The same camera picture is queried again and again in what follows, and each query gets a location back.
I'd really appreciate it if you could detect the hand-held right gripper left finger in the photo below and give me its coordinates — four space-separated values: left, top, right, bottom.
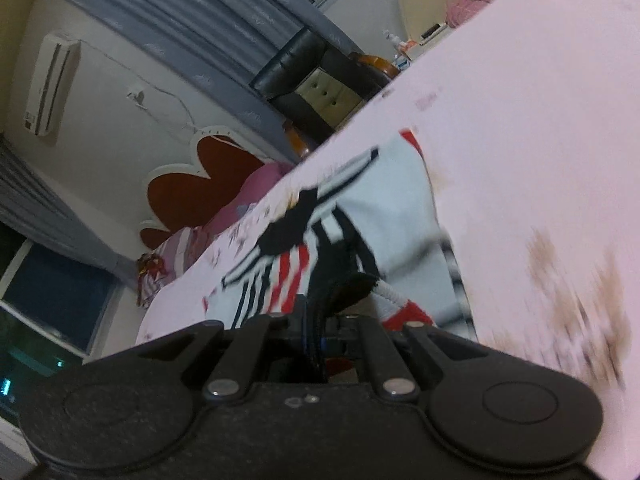
137 295 315 403

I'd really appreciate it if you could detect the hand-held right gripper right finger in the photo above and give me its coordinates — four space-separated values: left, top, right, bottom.
320 313 490 403

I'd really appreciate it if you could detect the striped knit sweater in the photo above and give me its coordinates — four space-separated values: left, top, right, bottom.
202 129 482 377

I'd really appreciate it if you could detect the striped pillow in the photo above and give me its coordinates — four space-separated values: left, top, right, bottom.
136 225 213 307

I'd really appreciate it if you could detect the red heart-shaped headboard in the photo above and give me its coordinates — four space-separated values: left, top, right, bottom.
139 127 273 252

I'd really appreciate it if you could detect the large window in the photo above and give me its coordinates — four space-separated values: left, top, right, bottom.
0 239 122 413

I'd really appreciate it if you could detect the grey pleated curtain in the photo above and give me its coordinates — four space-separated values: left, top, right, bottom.
0 132 128 277

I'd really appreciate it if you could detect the black leather chair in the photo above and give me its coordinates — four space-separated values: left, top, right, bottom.
249 27 402 162

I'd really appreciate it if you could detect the floral pink bed sheet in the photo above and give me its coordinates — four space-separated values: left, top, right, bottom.
134 0 640 480

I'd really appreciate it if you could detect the small white bottle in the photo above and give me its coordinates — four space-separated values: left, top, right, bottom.
384 29 413 69

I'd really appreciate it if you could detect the white air conditioner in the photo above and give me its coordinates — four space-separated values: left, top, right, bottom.
21 31 82 137

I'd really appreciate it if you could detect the wide grey curtain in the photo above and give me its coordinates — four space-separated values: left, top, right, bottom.
32 0 401 157

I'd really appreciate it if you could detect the white cable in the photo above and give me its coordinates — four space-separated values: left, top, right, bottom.
80 42 201 133

